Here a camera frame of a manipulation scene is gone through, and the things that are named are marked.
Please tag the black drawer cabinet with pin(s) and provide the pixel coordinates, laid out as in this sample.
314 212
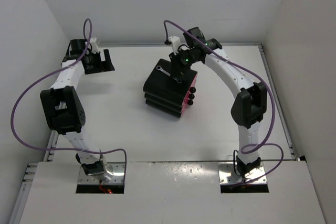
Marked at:
162 92

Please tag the white front cover panel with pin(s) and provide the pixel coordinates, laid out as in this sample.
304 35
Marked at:
171 193

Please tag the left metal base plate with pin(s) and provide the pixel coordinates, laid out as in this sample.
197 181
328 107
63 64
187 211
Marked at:
114 175

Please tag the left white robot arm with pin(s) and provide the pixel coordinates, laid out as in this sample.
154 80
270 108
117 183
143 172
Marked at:
64 112

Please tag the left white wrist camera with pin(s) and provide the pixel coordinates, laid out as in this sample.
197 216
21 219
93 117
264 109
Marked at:
94 45

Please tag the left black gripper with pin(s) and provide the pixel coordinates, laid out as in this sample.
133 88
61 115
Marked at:
105 66

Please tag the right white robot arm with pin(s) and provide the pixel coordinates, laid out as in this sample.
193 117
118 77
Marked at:
250 102

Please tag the silver wrench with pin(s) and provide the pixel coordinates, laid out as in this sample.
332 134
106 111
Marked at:
159 68

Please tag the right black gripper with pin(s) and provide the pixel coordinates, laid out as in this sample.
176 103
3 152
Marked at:
177 67

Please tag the pink drawer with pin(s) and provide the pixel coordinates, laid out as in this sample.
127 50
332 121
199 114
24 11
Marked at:
189 96
185 106
190 81

